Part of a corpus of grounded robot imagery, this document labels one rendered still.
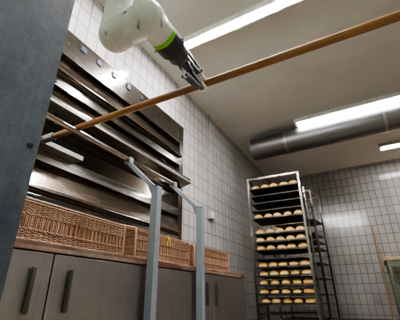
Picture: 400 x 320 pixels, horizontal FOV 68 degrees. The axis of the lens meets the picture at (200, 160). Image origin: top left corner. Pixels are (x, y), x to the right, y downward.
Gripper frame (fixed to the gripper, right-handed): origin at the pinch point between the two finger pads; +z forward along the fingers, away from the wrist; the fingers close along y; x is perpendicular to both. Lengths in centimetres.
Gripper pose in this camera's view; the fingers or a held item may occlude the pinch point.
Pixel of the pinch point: (202, 83)
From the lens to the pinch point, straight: 121.9
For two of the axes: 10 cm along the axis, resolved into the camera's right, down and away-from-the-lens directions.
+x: 8.7, -2.1, -4.4
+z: 4.9, 3.7, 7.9
